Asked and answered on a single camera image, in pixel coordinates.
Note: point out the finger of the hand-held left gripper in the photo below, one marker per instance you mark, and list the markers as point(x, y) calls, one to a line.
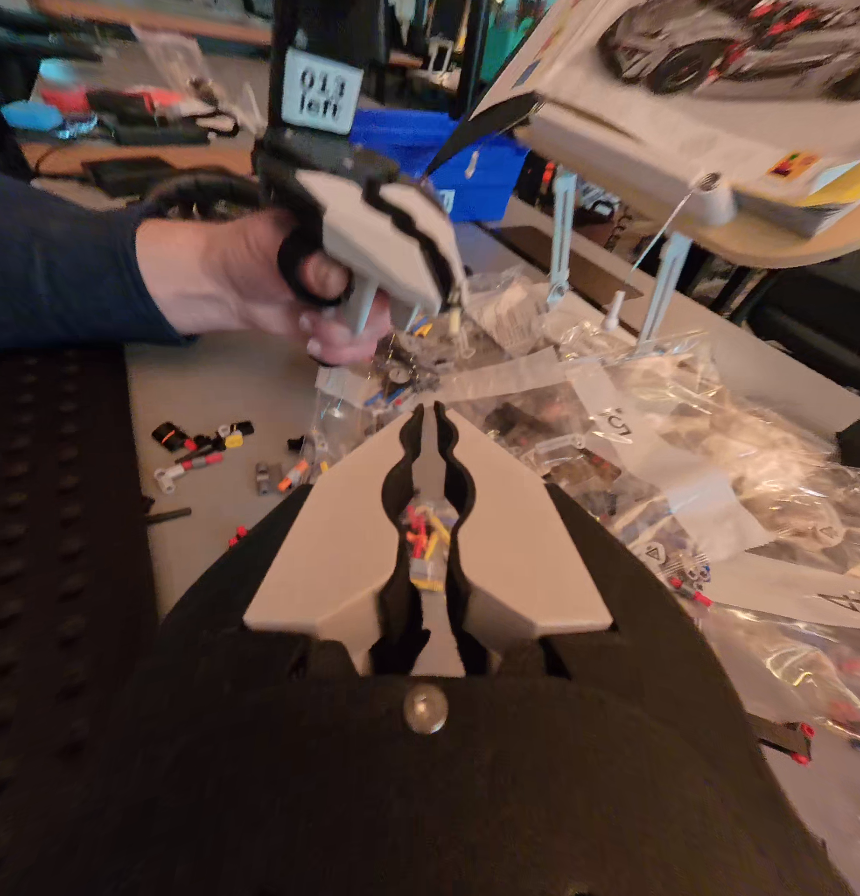
point(437, 217)
point(367, 245)

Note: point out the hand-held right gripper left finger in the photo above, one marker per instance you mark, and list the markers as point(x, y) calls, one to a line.
point(318, 560)

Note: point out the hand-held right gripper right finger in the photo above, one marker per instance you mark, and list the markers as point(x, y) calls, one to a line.
point(535, 560)

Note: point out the small clear bag of pins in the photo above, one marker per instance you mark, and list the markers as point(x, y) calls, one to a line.
point(426, 532)

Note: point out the pile of clear parts bags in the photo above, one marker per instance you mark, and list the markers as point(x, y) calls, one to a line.
point(717, 448)

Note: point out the dark grey lego chassis frame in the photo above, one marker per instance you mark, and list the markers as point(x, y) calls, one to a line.
point(780, 735)

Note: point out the orange lego pin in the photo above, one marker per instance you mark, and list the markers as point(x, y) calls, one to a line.
point(293, 474)

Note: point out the yellow lego piece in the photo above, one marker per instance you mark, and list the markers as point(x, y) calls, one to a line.
point(232, 439)

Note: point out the black curved lego piece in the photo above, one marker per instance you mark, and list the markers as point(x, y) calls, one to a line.
point(242, 427)

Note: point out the white lego instruction booklet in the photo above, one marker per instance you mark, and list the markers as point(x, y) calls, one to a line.
point(584, 42)

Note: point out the person's left hand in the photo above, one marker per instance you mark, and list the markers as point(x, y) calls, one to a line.
point(220, 273)

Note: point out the blue plastic bin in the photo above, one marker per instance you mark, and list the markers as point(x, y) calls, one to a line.
point(486, 182)

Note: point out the dark grey connector block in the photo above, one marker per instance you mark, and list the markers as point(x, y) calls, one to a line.
point(265, 479)

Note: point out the red and grey pin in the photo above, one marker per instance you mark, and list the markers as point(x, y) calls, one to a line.
point(200, 462)

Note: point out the black axle rod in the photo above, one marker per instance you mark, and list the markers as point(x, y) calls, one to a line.
point(167, 516)

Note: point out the light grey angle connector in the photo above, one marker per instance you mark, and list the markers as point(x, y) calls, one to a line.
point(167, 479)

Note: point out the black power adapter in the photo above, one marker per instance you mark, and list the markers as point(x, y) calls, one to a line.
point(129, 175)

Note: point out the red pouch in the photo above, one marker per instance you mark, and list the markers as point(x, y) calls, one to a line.
point(62, 98)

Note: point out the black studded mat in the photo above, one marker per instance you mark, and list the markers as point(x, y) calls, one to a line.
point(52, 560)

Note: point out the blue pad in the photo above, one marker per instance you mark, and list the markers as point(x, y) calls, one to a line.
point(31, 115)

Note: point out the yellow-edged booklet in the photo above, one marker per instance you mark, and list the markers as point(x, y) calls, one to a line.
point(843, 189)

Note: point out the black metal post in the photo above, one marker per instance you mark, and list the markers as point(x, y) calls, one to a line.
point(487, 56)

